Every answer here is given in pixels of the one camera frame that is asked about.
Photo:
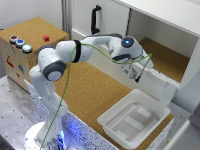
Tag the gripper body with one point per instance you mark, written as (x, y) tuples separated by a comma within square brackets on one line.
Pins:
[(131, 69)]

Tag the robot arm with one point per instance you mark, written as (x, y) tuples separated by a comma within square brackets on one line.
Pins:
[(50, 60)]

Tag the white cabinet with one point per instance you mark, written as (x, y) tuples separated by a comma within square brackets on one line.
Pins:
[(173, 13)]

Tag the pink block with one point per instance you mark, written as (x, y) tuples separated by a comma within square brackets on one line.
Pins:
[(46, 38)]

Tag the white plastic box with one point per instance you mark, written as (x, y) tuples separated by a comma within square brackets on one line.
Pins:
[(133, 121)]

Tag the white sliding door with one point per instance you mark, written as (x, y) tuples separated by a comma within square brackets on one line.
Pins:
[(111, 18)]

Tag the green button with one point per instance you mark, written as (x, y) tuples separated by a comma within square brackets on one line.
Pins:
[(26, 48)]

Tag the wooden drawer box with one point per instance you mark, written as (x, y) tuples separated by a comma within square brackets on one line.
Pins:
[(31, 28)]

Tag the blue button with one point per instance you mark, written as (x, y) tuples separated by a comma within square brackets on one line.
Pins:
[(20, 42)]

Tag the red button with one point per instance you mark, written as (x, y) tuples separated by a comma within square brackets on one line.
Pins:
[(13, 39)]

